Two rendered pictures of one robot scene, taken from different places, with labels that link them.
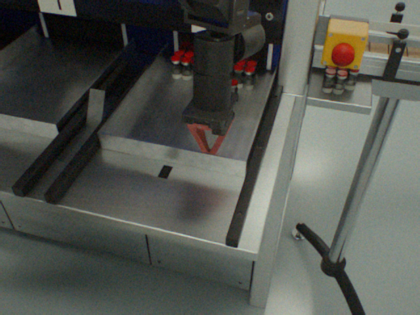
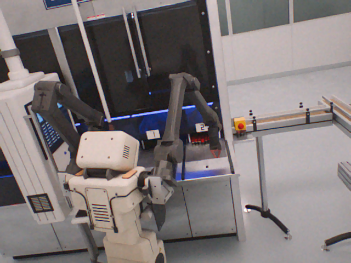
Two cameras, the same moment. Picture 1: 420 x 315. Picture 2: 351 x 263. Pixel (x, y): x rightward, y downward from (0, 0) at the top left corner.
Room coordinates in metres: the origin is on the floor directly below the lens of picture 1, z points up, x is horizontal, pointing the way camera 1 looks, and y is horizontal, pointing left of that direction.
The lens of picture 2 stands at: (-0.99, 0.44, 1.78)
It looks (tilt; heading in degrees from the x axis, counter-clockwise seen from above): 22 degrees down; 351
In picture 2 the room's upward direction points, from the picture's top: 11 degrees counter-clockwise
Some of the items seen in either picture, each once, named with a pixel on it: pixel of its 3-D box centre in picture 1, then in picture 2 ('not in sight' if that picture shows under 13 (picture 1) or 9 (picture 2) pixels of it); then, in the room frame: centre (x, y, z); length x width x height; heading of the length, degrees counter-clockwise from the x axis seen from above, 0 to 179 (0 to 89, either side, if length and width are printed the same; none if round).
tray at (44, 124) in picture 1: (46, 73); (155, 156); (0.78, 0.35, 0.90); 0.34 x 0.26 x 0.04; 164
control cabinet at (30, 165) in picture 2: not in sight; (45, 143); (0.74, 0.95, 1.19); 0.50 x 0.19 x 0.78; 164
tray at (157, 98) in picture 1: (199, 98); (205, 149); (0.69, 0.02, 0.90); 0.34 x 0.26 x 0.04; 164
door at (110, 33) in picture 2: not in sight; (107, 69); (0.93, 0.50, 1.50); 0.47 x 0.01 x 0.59; 74
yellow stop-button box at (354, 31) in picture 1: (344, 42); (239, 123); (0.73, -0.25, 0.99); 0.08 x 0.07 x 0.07; 164
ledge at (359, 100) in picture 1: (340, 88); (242, 137); (0.76, -0.28, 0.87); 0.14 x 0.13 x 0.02; 164
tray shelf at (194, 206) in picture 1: (106, 115); (180, 161); (0.67, 0.20, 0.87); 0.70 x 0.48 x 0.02; 74
